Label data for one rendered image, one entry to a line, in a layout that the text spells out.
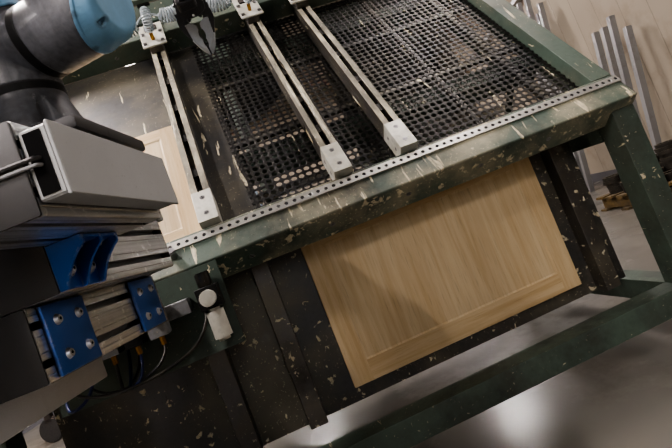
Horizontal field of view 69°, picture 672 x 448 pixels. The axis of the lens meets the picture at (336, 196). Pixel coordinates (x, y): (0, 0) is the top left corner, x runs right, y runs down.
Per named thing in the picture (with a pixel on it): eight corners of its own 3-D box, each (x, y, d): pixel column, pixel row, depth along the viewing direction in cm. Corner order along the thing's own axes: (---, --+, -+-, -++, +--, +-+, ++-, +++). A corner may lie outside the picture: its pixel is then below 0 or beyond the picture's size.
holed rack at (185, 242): (140, 264, 137) (139, 263, 137) (139, 256, 139) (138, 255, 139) (621, 81, 166) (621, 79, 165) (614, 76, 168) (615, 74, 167)
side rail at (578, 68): (583, 106, 176) (592, 81, 167) (430, -17, 245) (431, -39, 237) (601, 99, 177) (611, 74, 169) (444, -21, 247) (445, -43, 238)
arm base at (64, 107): (62, 127, 68) (39, 62, 69) (-38, 167, 68) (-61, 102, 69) (114, 144, 83) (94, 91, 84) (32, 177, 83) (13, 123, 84)
